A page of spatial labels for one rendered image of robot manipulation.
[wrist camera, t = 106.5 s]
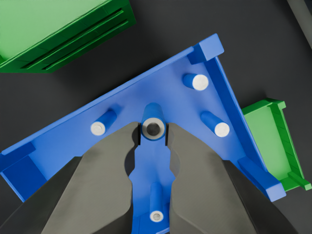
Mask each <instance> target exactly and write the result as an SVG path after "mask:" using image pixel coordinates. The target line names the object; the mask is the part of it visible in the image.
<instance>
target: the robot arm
mask: <svg viewBox="0 0 312 234"><path fill-rule="evenodd" d="M140 144H141V123H139V122H131V123H129V124H128V125H126V126H124V127H122V128H120V129H118V130H117V131H115V132H113V133H111V134H110V135H108V136H106V137H105V138H103V139H102V140H100V141H99V142H97V143H96V144H95V145H93V146H92V147H91V148H89V149H88V150H87V151H86V152H85V153H84V154H83V155H82V156H75V157H73V158H72V159H71V160H70V161H69V162H68V163H67V164H66V165H65V166H64V167H62V168H61V169H60V170H59V171H58V172H57V173H56V174H55V175H53V176H52V177H51V178H50V179H49V180H48V181H47V182H46V183H45V184H43V185H42V186H41V187H40V188H39V189H38V190H37V191H36V192H34V193H33V194H32V195H31V196H30V197H29V198H28V199H27V200H26V201H24V202H23V203H22V204H21V205H20V206H19V207H18V208H17V209H16V210H15V211H14V212H13V213H12V214H11V215H10V216H9V217H8V219H7V220H6V221H5V222H4V223H3V224H2V225H1V227H0V234H131V232H132V222H133V188H132V182H131V180H130V179H129V175H130V174H131V172H132V171H133V170H134V168H135V149H136V148H137V147H138V145H140ZM165 146H167V147H168V148H169V150H170V151H171V154H170V165H169V169H170V170H171V172H172V173H173V174H174V176H175V180H174V181H173V183H172V186H171V196H170V205H169V232H170V234H299V233H298V231H297V230H296V229H295V228H294V226H293V225H292V224H291V223H290V221H289V220H288V219H287V218H286V217H285V216H284V215H283V214H282V213H281V212H280V210H279V209H278V208H277V207H276V206H275V205H274V204H273V203H272V202H271V201H270V200H269V199H268V198H267V197H266V196H265V195H264V194H263V193H262V192H261V191H260V190H259V189H258V188H257V187H256V186H255V185H254V184H253V183H252V182H251V181H250V180H249V179H248V178H247V177H246V176H245V175H244V174H243V173H242V172H241V171H240V170H239V169H238V168H237V167H236V166H235V165H234V164H233V163H232V162H231V161H230V160H223V159H222V158H221V157H220V156H219V155H218V154H217V153H216V152H215V151H214V150H213V149H212V148H211V147H209V146H208V145H207V144H206V143H204V142H203V141H202V140H200V139H199V138H197V137H196V136H194V135H193V134H191V133H189V132H188V131H186V130H185V129H183V128H182V127H180V126H179V125H177V124H176V123H166V132H165Z"/></svg>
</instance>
